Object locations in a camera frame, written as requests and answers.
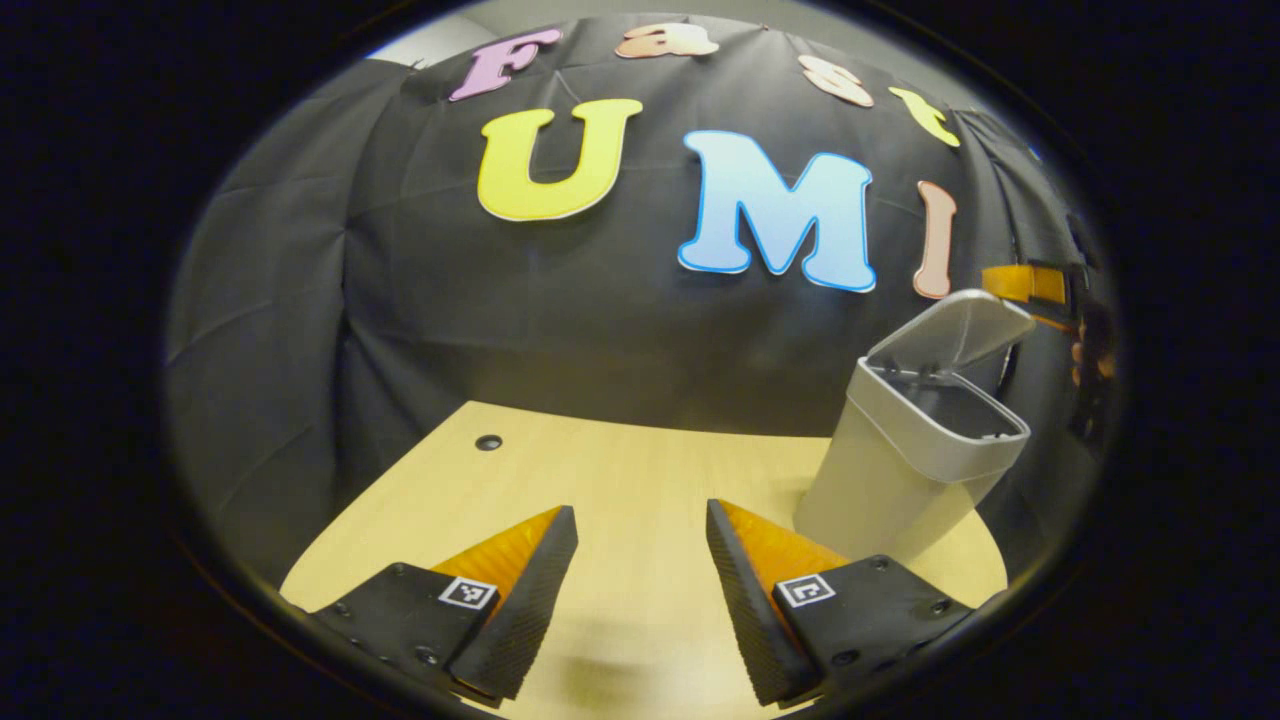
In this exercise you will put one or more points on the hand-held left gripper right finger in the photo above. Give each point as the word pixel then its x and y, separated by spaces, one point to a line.
pixel 745 610

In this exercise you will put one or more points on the wooden desktop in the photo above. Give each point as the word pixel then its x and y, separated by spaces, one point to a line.
pixel 620 500

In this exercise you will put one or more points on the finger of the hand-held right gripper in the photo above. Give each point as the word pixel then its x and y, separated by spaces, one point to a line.
pixel 1062 317
pixel 1020 283

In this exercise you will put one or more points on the white desktop garbage bin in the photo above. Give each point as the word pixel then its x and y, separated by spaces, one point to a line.
pixel 880 470

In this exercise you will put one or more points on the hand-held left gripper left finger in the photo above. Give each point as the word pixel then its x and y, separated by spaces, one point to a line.
pixel 535 610

